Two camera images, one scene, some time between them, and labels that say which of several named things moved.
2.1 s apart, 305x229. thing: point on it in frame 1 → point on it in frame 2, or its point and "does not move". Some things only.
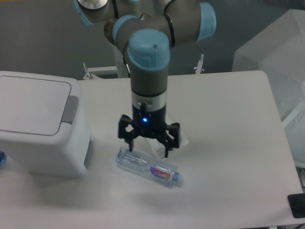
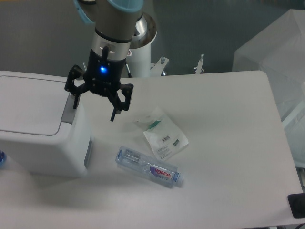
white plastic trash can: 39,130 does not move
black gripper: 151,124 → 103,74
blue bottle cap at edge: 3,158 does not move
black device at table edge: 297,202 does not move
